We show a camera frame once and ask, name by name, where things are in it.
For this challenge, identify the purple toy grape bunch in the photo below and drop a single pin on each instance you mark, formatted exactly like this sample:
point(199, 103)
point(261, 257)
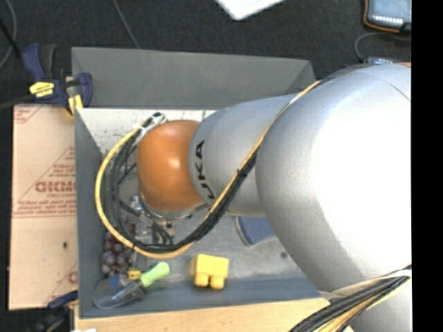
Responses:
point(111, 257)

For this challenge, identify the yellow toy block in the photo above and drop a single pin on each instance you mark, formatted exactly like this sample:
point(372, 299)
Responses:
point(209, 267)

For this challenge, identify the blue rounded flat object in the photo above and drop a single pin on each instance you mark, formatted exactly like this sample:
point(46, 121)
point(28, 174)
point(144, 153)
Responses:
point(257, 229)

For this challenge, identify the brown cardboard board red print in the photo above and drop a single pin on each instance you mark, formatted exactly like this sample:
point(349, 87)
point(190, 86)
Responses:
point(41, 240)

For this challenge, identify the grey metal bin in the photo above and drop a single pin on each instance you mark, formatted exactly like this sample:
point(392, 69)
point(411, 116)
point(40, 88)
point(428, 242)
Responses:
point(180, 81)

